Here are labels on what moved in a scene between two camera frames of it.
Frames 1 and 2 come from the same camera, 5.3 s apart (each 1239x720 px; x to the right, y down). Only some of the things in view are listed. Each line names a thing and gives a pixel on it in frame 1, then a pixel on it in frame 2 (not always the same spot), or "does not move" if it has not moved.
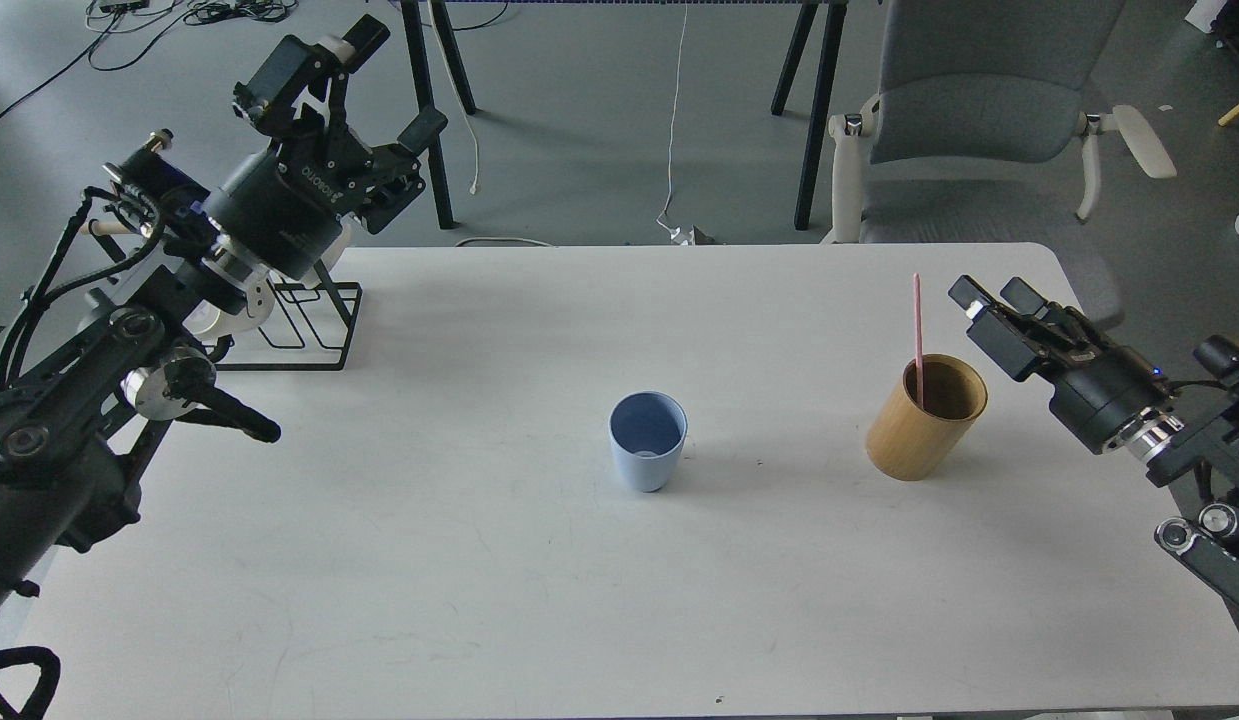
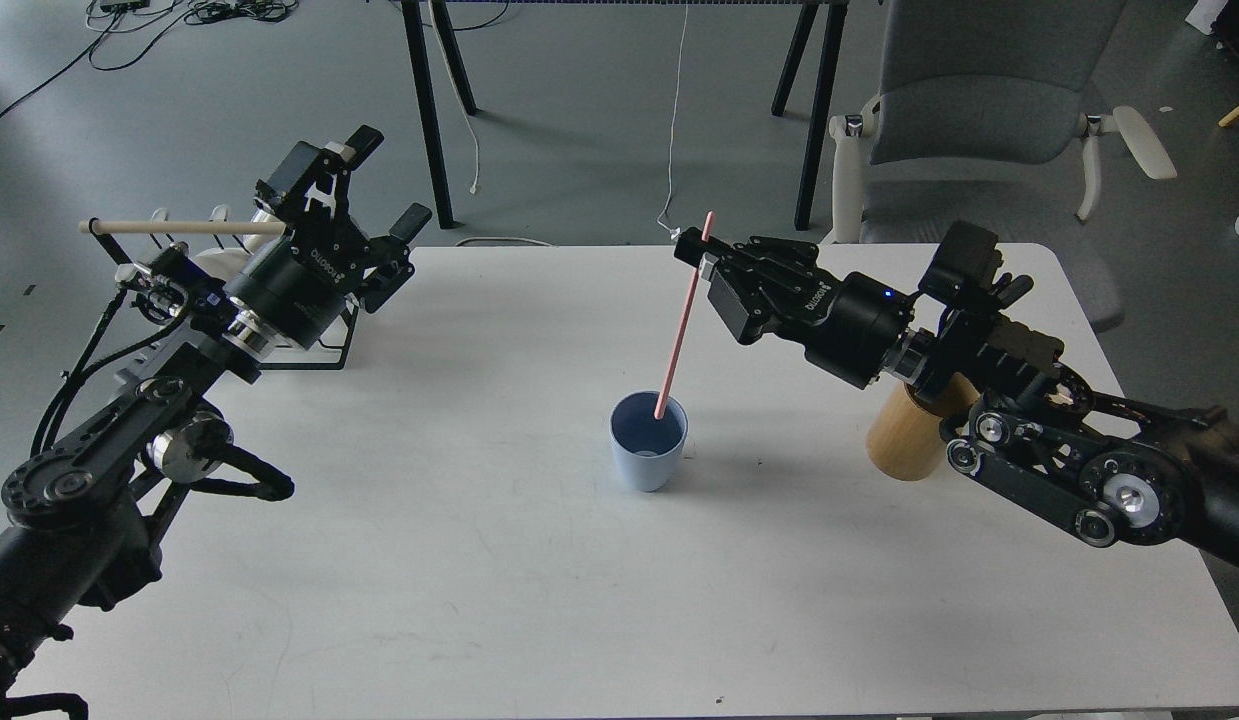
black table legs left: (424, 98) does not move
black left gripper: (287, 207) → (296, 282)
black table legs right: (829, 58) does not move
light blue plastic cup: (647, 429) does not move
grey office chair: (978, 134) does not move
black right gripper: (1097, 397) → (847, 327)
